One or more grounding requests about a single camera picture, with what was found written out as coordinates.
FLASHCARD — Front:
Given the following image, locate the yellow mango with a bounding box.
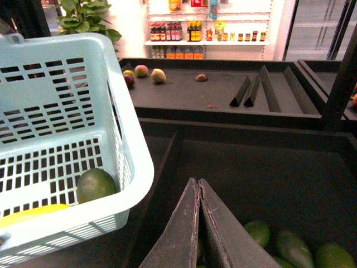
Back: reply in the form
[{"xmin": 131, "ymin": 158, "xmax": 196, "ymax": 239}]
[{"xmin": 1, "ymin": 204, "xmax": 70, "ymax": 228}]

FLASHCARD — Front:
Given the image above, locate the green potted plant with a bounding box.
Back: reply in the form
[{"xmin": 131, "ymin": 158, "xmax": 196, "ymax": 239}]
[{"xmin": 54, "ymin": 0, "xmax": 122, "ymax": 52}]

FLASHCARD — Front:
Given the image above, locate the green avocado in tray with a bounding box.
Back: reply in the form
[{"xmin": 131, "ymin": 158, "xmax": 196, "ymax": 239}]
[{"xmin": 244, "ymin": 221, "xmax": 271, "ymax": 248}]

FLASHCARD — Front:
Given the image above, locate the light blue plastic basket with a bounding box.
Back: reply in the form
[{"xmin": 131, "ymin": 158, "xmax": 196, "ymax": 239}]
[{"xmin": 1, "ymin": 33, "xmax": 154, "ymax": 267}]

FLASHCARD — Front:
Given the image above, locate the white shelf with bottles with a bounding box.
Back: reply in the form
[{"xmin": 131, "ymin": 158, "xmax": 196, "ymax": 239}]
[{"xmin": 143, "ymin": 1, "xmax": 273, "ymax": 60}]

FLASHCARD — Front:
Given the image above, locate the green avocado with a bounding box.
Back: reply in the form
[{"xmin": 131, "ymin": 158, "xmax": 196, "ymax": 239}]
[
  {"xmin": 76, "ymin": 168, "xmax": 118, "ymax": 204},
  {"xmin": 244, "ymin": 221, "xmax": 271, "ymax": 248}
]

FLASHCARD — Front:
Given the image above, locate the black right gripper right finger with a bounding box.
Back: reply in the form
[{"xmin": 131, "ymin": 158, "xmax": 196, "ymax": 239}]
[{"xmin": 198, "ymin": 179, "xmax": 280, "ymax": 267}]

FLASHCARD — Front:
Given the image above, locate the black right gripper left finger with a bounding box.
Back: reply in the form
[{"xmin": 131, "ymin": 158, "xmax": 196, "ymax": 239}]
[{"xmin": 140, "ymin": 178, "xmax": 200, "ymax": 267}]

